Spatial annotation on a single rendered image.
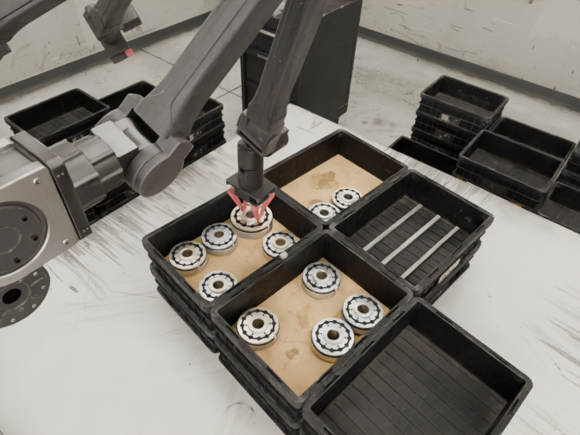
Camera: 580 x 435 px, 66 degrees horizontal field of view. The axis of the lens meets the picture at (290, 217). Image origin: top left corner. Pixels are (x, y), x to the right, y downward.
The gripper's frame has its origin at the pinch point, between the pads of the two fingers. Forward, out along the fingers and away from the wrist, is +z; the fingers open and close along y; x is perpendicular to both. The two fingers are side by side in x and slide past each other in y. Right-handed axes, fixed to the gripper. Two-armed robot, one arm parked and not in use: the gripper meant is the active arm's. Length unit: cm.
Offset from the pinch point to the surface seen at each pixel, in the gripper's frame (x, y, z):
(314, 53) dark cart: -145, 84, 28
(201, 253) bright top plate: 5.7, 13.4, 19.5
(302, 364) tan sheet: 12.4, -27.3, 23.1
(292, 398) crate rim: 24.2, -32.8, 13.6
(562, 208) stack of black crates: -152, -62, 62
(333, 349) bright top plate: 6.3, -31.5, 20.0
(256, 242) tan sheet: -9.1, 6.2, 21.9
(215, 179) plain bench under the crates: -32, 48, 34
